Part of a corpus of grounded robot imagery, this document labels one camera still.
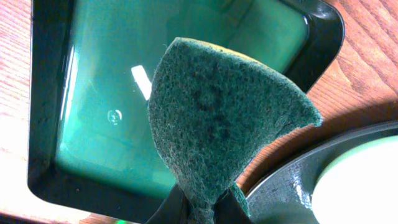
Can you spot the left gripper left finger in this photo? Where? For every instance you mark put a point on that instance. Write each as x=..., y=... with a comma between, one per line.
x=174, y=209

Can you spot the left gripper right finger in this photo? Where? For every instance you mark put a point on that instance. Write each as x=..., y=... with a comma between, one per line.
x=228, y=211

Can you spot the green scouring sponge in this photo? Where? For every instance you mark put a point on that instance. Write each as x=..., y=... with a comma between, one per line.
x=211, y=111

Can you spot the round black serving tray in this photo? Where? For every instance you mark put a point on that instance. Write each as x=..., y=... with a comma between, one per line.
x=284, y=195

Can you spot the black rectangular water tray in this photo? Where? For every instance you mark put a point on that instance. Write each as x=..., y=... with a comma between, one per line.
x=90, y=145

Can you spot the mint plate lower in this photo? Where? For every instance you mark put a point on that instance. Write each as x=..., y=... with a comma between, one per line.
x=359, y=186

